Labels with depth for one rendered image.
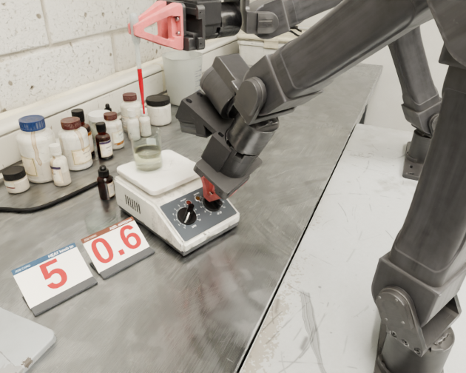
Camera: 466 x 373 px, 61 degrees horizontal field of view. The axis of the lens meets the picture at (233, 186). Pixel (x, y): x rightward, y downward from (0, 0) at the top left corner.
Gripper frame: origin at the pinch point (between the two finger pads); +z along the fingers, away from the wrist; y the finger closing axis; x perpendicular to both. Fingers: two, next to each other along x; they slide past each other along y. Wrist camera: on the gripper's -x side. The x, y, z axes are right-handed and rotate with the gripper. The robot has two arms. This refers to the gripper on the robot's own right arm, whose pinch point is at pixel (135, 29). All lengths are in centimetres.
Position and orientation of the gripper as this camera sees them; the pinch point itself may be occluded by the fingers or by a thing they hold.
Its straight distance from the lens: 64.8
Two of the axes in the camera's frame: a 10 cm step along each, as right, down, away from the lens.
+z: -7.2, 3.4, -6.1
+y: 7.0, 3.7, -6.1
